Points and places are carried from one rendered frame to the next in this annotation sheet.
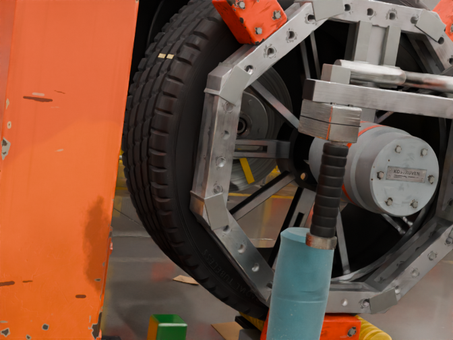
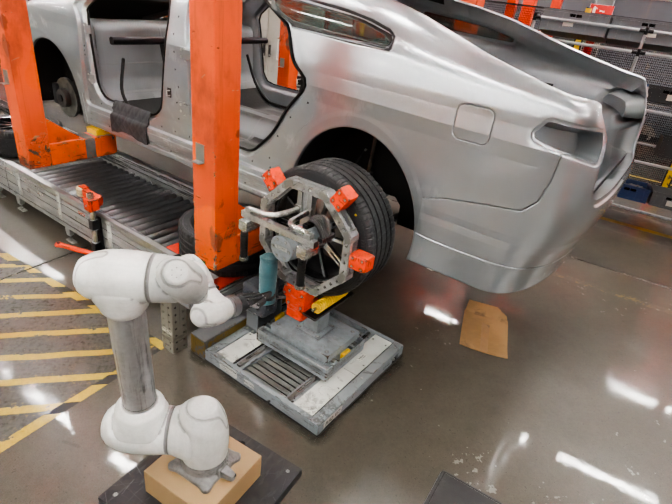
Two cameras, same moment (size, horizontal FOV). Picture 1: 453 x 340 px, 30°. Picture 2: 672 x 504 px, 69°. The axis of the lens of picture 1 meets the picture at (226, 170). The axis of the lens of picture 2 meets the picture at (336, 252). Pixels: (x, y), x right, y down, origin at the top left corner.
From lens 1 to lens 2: 227 cm
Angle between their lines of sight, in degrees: 57
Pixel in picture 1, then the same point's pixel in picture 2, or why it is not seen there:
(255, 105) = not seen: hidden behind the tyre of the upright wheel
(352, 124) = (244, 226)
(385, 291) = (313, 289)
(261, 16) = (269, 182)
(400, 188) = (279, 252)
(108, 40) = (209, 185)
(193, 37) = not seen: hidden behind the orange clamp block
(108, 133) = (211, 209)
